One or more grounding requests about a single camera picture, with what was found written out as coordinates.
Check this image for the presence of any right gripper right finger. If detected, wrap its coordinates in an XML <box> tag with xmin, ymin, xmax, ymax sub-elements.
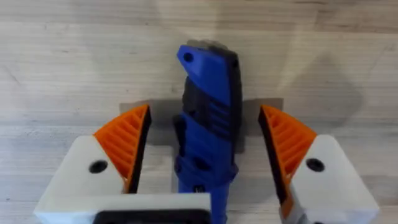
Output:
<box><xmin>257</xmin><ymin>104</ymin><xmax>381</xmax><ymax>224</ymax></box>

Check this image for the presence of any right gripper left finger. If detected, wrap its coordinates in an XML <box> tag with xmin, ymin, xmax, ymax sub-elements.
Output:
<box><xmin>34</xmin><ymin>104</ymin><xmax>152</xmax><ymax>215</ymax></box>

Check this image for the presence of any blue electric screwdriver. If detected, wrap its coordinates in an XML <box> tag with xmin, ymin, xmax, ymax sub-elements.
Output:
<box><xmin>172</xmin><ymin>39</ymin><xmax>244</xmax><ymax>224</ymax></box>

